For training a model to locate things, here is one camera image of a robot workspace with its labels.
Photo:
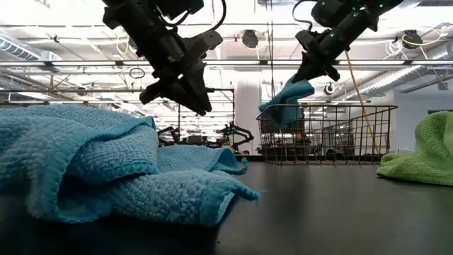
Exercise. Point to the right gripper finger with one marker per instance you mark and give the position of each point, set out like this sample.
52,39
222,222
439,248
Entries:
316,72
303,72

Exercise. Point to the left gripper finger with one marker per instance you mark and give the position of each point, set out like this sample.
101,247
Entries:
200,85
184,97

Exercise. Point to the teal microfiber towel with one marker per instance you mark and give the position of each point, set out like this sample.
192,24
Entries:
286,95

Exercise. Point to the light blue microfiber towel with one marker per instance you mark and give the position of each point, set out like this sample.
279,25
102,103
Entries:
88,159

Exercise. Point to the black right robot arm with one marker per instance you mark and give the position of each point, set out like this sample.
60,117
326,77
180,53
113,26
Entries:
357,17

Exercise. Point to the neighbouring station robot arm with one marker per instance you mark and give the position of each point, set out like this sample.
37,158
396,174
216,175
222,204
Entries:
240,132
166,132

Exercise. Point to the green microfiber towel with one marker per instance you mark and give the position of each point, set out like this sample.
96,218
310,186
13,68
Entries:
424,159

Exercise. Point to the small round ceiling reel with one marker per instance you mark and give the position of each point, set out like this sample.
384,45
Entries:
329,88

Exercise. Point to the white square pillar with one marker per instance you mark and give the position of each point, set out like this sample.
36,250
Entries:
247,106

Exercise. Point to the dark monitor screen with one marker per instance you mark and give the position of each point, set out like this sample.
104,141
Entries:
283,141

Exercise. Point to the long ceiling light bar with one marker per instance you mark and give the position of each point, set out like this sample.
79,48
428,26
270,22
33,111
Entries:
88,62

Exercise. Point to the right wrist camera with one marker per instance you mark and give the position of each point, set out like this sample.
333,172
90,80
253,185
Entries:
308,39

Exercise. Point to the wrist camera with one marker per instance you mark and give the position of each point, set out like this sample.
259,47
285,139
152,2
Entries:
308,39
180,5

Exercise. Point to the black metal frame stand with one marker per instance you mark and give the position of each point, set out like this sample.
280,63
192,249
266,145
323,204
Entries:
233,106

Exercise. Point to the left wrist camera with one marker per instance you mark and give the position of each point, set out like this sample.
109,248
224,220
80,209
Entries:
180,5

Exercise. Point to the silver ceiling air duct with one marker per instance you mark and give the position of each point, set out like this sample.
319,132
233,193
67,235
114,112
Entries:
21,51
389,83

